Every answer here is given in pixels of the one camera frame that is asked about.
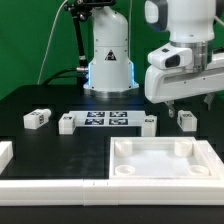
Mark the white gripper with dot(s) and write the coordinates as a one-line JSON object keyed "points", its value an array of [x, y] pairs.
{"points": [[173, 84]]}

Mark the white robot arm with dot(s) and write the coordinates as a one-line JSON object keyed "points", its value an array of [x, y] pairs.
{"points": [[184, 67]]}

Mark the white U-shaped obstacle fence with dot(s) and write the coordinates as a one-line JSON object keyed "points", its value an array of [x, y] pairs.
{"points": [[112, 192]]}

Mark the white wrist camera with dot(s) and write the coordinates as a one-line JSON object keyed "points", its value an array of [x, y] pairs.
{"points": [[168, 56]]}

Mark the white marker base plate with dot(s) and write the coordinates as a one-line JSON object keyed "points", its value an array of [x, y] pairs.
{"points": [[108, 118]]}

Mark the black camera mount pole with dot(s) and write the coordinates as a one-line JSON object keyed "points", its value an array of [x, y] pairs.
{"points": [[80, 11]]}

